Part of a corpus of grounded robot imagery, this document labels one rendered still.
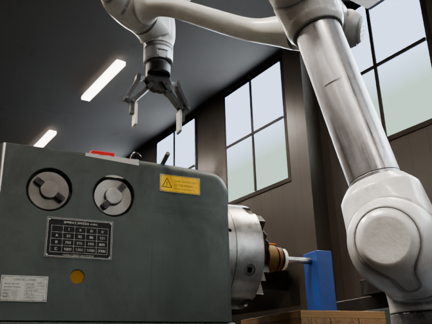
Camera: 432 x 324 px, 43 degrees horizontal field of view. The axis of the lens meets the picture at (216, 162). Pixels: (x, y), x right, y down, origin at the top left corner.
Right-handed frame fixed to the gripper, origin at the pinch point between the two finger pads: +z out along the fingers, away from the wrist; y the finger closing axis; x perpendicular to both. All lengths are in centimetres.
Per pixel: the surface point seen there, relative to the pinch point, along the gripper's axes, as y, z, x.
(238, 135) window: 275, -225, 466
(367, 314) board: 64, 53, -6
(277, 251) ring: 43, 32, 8
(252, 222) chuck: 28.9, 26.7, -1.9
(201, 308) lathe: 7, 53, -14
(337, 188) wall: 304, -105, 305
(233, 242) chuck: 21.4, 33.4, -3.8
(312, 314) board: 44, 53, -6
